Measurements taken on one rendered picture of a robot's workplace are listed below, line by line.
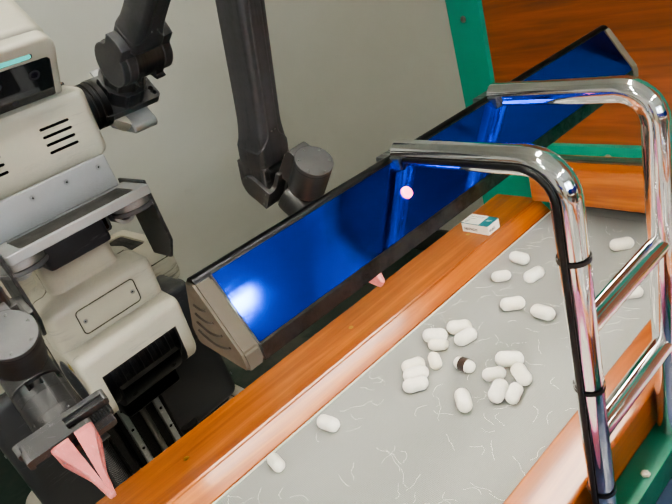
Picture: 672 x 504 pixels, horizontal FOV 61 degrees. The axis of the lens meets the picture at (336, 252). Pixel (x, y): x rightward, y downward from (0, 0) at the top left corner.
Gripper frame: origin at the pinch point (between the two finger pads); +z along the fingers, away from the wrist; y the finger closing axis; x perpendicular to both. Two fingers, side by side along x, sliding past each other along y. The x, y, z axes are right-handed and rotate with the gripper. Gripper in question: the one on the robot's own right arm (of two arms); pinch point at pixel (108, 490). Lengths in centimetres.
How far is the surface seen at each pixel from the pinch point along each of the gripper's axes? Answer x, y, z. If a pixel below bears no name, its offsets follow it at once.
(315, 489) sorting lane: 3.2, 17.8, 14.7
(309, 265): -31.5, 19.9, 3.0
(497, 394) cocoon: -5.0, 40.6, 21.7
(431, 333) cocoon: 5.0, 46.1, 9.9
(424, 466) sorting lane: -2.5, 27.9, 21.5
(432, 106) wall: 78, 165, -61
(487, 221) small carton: 10, 75, 1
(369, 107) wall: 98, 162, -86
